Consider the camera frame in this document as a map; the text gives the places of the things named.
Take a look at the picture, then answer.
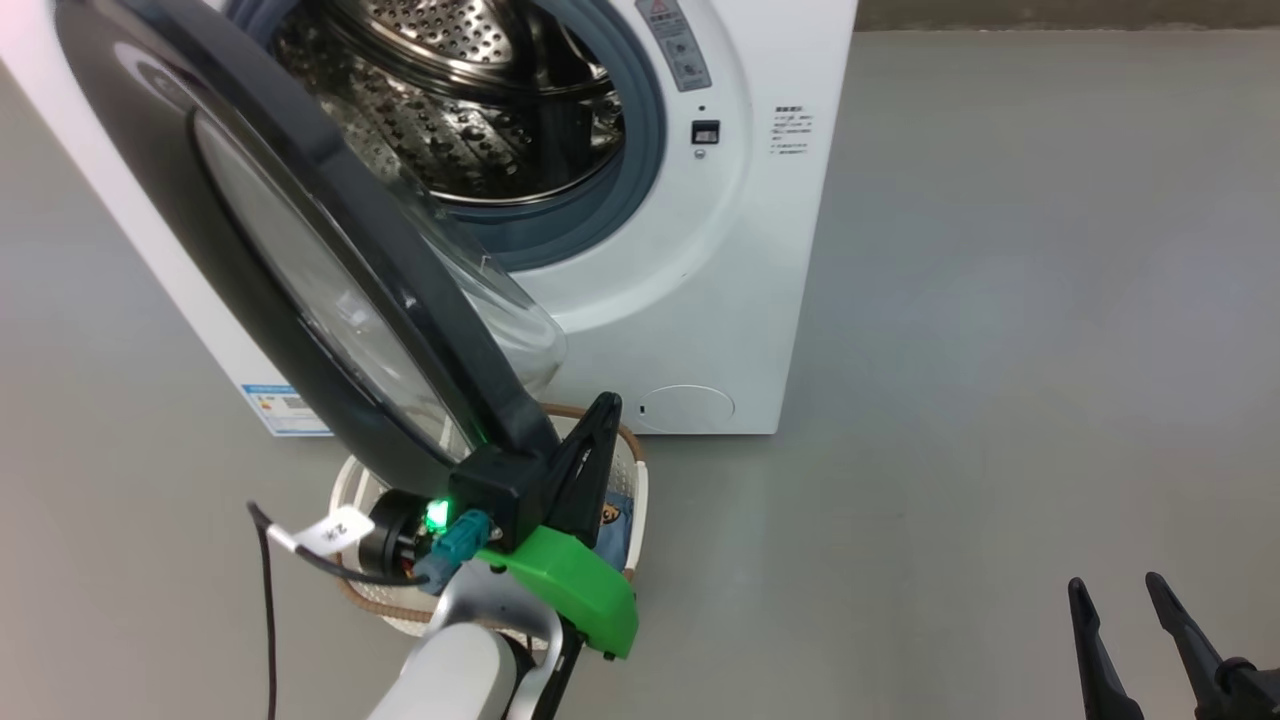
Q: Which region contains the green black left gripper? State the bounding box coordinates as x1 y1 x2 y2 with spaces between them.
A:
450 392 639 661

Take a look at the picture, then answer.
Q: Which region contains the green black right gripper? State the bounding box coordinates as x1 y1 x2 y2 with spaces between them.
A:
1068 572 1280 720

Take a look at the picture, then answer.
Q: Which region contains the blue patterned garment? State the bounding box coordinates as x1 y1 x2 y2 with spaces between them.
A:
595 490 636 571

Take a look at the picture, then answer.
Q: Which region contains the black round glass washer door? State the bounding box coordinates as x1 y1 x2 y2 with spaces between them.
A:
52 0 569 496

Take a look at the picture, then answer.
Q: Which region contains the white front-load washing machine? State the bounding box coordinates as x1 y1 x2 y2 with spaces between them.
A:
0 0 859 438

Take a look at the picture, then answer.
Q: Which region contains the grey rubber door gasket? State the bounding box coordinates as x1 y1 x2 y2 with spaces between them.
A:
225 0 668 273

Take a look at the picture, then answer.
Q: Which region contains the cream perforated laundry basket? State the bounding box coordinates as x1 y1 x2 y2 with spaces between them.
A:
330 403 649 638

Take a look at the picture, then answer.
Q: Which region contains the round white filter cover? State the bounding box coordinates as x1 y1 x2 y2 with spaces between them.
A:
637 385 736 434

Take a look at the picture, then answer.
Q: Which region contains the blue energy label sticker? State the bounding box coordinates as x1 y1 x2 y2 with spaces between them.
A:
240 383 333 438

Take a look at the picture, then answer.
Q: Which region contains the small printed text sticker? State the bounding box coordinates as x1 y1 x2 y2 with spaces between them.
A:
770 105 813 157

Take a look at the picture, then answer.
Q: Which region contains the grey warning sticker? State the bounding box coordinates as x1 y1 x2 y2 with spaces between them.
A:
635 0 713 93

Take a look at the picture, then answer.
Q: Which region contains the white cable tag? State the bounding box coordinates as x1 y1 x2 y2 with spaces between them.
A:
295 505 376 556

